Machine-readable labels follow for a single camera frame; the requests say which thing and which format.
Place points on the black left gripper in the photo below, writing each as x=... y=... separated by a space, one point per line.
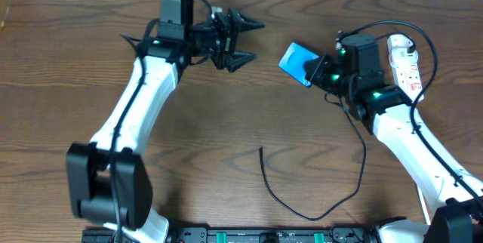
x=225 y=40

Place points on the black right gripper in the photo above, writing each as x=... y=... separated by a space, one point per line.
x=317 y=69

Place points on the blue Galaxy smartphone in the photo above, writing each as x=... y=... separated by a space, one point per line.
x=293 y=61

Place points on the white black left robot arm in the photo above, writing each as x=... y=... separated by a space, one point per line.
x=107 y=178

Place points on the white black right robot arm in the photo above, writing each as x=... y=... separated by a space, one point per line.
x=389 y=112

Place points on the white charger adapter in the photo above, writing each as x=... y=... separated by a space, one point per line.
x=402 y=50

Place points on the white power strip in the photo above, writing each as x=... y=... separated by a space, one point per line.
x=407 y=77

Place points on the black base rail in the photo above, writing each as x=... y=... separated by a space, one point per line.
x=336 y=234

